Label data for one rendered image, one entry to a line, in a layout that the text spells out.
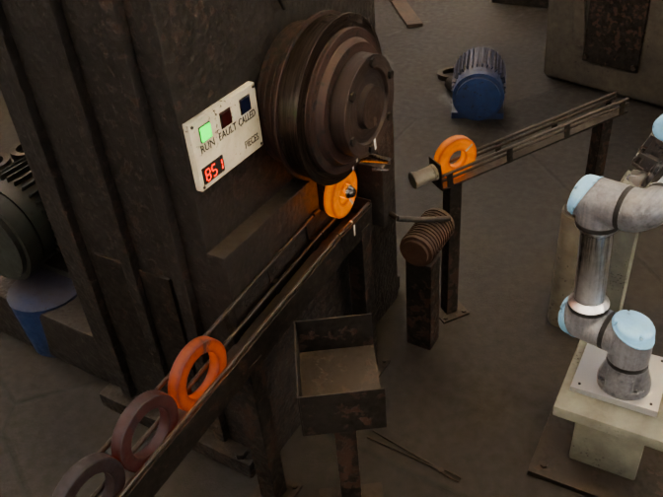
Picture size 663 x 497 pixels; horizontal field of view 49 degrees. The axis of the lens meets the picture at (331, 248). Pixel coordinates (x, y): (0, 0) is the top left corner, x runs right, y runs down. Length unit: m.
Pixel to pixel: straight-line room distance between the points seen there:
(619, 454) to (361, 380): 0.90
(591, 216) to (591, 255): 0.14
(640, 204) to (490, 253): 1.42
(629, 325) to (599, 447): 0.43
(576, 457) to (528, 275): 0.96
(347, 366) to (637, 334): 0.81
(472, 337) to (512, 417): 0.40
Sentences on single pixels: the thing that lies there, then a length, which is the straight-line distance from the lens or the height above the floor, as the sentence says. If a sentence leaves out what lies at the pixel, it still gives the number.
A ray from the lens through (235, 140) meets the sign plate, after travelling 1.86.
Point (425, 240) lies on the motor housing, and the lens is 2.46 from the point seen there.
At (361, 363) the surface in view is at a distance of 1.91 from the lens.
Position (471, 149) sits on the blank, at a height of 0.73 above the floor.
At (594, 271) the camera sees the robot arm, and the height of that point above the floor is 0.69.
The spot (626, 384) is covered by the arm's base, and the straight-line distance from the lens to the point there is 2.26.
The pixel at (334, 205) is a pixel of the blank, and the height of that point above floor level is 0.81.
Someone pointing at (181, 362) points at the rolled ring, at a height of 0.79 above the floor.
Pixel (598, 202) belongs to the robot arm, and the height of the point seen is 0.92.
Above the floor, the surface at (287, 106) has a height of 1.19.
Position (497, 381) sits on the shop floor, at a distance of 2.71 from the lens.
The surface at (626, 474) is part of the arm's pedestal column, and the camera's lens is 2.48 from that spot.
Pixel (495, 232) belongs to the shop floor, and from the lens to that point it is 3.40.
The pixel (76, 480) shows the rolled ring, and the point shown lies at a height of 0.76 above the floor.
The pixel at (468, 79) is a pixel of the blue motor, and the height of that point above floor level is 0.30.
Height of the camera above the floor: 1.97
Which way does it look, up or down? 37 degrees down
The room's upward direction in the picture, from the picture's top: 5 degrees counter-clockwise
